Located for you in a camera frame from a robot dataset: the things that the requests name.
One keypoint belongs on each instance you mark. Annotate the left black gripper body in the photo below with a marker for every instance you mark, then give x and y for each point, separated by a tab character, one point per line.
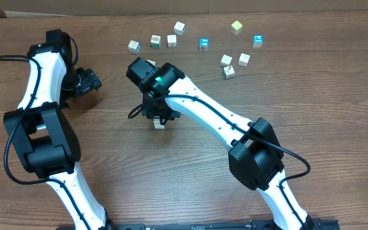
91	80

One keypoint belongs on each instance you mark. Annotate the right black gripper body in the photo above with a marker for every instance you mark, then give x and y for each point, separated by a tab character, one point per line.
160	115

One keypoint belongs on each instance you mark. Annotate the wooden block number two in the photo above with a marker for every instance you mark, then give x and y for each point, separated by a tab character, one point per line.
159	126

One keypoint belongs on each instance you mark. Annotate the wooden block number four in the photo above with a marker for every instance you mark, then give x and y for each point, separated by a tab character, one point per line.
228	72

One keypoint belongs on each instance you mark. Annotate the wooden block red three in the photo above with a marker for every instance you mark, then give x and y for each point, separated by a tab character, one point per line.
156	122

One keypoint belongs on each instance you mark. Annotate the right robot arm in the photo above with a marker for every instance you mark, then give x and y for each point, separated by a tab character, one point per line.
254	152

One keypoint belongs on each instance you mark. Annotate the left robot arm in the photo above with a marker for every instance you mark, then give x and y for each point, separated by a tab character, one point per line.
44	140

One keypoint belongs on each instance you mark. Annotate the wooden block green edge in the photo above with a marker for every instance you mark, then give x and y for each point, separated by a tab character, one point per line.
151	62

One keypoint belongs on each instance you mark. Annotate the wooden block blue side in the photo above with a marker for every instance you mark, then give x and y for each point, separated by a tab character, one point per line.
134	47

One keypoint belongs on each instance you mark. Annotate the wooden block green letter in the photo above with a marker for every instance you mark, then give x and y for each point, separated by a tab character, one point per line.
155	41

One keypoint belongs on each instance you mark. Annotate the plain wooden block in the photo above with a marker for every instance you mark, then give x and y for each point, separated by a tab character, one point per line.
172	41

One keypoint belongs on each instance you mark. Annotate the blue top wooden block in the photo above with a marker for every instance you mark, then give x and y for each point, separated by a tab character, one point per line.
203	44

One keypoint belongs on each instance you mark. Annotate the wooden block far top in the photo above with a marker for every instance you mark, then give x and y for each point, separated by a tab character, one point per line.
179	28

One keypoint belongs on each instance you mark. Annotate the wooden block yellow side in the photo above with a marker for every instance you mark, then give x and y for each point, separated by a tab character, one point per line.
225	61

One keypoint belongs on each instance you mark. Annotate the wooden block blue H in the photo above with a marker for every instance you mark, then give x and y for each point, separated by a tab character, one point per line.
243	60

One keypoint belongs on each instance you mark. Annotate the yellow top wooden block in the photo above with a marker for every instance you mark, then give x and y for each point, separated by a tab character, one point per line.
236	27

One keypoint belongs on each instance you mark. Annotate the cardboard backdrop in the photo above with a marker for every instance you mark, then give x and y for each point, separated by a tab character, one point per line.
35	8

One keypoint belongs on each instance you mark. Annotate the blue top block right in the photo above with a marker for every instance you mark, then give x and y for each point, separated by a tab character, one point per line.
257	41

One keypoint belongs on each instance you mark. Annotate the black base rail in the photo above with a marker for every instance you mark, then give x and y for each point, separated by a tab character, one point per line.
252	225

